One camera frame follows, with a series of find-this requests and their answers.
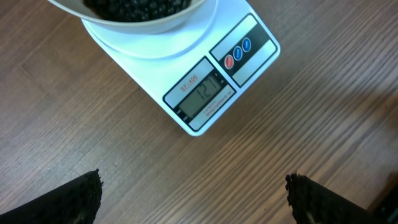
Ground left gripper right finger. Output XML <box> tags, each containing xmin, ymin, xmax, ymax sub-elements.
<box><xmin>285</xmin><ymin>172</ymin><xmax>387</xmax><ymax>224</ymax></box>

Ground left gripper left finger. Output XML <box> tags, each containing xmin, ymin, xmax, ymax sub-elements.
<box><xmin>1</xmin><ymin>169</ymin><xmax>103</xmax><ymax>224</ymax></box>

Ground white digital kitchen scale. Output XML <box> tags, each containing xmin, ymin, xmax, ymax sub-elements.
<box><xmin>83</xmin><ymin>0</ymin><xmax>280</xmax><ymax>136</ymax></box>

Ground white bowl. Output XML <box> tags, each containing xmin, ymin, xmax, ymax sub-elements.
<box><xmin>49</xmin><ymin>0</ymin><xmax>208</xmax><ymax>34</ymax></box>

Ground black beans in bowl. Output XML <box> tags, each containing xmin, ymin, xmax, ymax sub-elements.
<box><xmin>83</xmin><ymin>0</ymin><xmax>191</xmax><ymax>22</ymax></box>

